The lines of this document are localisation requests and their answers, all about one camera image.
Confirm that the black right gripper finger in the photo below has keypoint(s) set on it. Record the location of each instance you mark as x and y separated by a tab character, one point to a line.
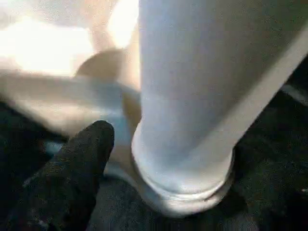
67	183

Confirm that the black plastic mat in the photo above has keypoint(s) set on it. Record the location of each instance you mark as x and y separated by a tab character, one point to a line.
269	183

